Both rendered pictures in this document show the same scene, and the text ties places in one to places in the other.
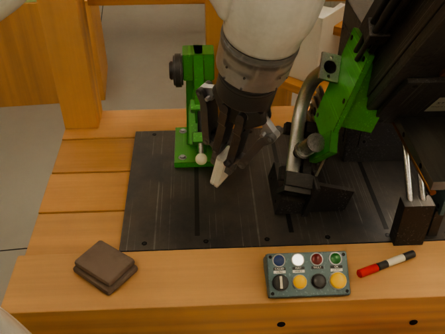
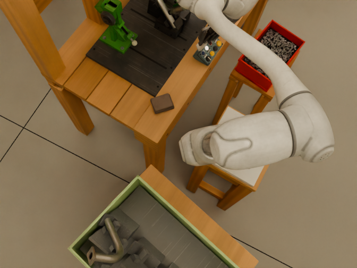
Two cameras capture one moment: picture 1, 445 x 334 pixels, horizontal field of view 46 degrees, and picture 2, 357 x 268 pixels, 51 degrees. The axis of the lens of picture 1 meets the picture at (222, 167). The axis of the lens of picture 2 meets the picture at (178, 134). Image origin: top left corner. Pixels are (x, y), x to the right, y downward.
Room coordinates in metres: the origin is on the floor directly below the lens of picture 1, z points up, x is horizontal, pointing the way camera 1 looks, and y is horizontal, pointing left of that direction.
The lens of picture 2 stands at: (0.27, 0.81, 2.57)
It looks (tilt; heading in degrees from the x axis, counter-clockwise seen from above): 71 degrees down; 296
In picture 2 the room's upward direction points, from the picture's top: 9 degrees clockwise
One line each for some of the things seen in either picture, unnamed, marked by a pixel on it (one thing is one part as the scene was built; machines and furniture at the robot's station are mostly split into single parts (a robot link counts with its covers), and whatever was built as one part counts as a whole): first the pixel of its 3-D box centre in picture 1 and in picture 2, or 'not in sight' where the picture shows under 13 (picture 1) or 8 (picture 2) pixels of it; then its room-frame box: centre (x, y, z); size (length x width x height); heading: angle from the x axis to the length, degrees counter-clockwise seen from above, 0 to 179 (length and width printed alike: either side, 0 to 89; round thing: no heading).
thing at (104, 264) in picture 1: (104, 266); (162, 103); (0.67, 0.22, 0.91); 0.10 x 0.08 x 0.03; 53
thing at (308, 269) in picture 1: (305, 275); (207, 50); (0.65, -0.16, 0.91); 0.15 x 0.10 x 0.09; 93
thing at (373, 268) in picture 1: (386, 263); not in sight; (0.68, -0.32, 0.91); 0.13 x 0.02 x 0.02; 114
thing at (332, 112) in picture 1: (357, 89); not in sight; (0.89, -0.26, 1.17); 0.13 x 0.12 x 0.20; 93
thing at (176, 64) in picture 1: (175, 70); (107, 19); (1.06, 0.10, 1.12); 0.07 x 0.03 x 0.08; 3
